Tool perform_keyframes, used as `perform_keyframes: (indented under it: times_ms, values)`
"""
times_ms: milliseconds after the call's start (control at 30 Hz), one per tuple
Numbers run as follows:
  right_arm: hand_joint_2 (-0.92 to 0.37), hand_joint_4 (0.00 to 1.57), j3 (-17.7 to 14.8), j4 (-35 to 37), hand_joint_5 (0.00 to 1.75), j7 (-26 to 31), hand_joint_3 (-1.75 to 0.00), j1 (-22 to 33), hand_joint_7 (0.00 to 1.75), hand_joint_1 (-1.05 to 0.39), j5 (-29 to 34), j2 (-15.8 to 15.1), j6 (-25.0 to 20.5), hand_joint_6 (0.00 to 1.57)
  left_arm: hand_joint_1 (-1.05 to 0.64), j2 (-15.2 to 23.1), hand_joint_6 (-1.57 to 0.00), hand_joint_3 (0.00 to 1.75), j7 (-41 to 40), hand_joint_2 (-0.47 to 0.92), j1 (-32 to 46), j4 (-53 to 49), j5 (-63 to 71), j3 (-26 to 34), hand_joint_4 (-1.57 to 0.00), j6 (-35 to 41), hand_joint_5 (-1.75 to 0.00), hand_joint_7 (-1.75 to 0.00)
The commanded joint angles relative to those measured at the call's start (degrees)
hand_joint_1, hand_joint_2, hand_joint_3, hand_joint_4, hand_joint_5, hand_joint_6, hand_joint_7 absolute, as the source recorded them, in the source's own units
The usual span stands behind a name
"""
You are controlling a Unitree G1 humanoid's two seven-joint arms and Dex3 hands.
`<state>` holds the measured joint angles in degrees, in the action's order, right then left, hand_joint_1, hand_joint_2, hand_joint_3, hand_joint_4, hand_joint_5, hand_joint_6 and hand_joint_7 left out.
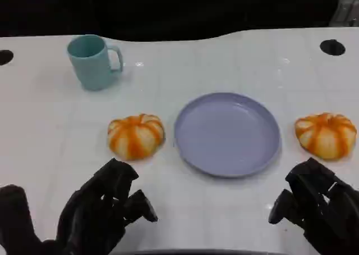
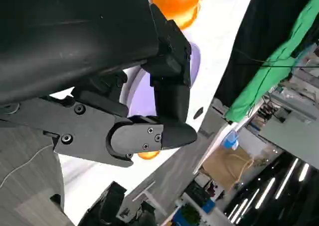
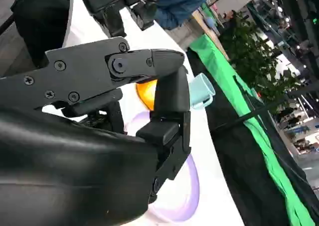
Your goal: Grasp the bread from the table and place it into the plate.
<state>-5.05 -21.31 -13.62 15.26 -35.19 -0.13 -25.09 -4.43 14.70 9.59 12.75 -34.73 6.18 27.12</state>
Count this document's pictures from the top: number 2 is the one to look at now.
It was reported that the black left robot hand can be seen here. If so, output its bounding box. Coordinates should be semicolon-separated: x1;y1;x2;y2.
0;0;198;168

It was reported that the orange white toy bread roll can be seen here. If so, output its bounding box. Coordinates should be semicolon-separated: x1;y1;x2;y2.
152;0;204;30
137;150;160;160

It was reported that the lilac plate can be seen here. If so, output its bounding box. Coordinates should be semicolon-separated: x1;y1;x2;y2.
119;43;201;119

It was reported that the black machine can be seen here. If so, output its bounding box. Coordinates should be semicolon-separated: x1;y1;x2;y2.
78;181;157;226

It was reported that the black backdrop curtain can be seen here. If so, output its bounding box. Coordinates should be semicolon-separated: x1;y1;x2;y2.
215;0;319;107

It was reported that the blue plastic container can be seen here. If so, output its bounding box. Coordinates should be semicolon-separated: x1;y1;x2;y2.
222;130;240;151

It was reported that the brown paper bag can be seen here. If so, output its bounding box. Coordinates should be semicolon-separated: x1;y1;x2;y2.
200;146;261;191

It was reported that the green cloth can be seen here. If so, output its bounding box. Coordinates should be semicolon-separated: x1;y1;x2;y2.
224;0;319;123

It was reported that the green plant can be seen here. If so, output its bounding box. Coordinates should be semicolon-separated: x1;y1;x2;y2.
180;205;201;226

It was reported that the blue box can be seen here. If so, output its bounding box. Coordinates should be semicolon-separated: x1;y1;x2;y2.
171;198;216;226

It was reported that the thin black hanging cable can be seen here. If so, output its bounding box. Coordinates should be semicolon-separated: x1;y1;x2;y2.
234;48;319;70

